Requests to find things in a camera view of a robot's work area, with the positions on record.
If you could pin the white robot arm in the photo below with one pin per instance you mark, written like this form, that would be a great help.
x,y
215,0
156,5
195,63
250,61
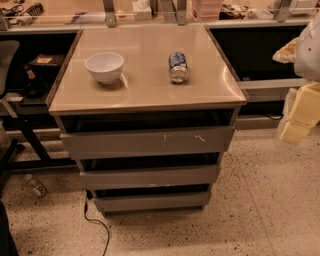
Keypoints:
x,y
307,52

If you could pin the blue soda can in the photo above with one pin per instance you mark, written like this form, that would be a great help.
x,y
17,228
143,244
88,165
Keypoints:
x,y
178,69

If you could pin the grey bottom drawer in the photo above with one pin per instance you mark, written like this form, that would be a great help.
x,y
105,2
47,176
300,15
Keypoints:
x,y
152,202

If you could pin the black box with label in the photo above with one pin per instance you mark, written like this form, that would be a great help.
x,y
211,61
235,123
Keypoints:
x,y
46,62

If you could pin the pink plastic basket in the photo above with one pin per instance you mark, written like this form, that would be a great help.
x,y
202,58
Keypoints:
x,y
206,10

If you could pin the clear plastic bottle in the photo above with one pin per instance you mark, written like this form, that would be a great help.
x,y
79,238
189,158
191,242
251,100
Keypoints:
x,y
36,185

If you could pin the grey drawer cabinet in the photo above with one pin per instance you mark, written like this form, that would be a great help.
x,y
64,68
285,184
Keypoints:
x,y
145,98

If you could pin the grey drawer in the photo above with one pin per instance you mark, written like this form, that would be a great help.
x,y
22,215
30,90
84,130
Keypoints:
x,y
152,202
152,142
153,177

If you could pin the black coiled tool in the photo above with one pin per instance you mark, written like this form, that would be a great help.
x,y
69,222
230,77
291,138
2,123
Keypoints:
x,y
32,13

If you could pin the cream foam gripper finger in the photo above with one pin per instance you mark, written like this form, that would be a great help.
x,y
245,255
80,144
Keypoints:
x,y
301,112

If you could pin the grey middle drawer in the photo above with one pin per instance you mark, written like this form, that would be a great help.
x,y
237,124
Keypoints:
x,y
153,177

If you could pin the grey top drawer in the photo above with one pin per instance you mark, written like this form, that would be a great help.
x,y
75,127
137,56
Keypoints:
x,y
152,142

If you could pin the white ceramic bowl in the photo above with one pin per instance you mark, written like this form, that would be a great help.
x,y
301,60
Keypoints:
x,y
106,67

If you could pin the white tissue box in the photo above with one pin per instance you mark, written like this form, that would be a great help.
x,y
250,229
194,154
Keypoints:
x,y
142,10

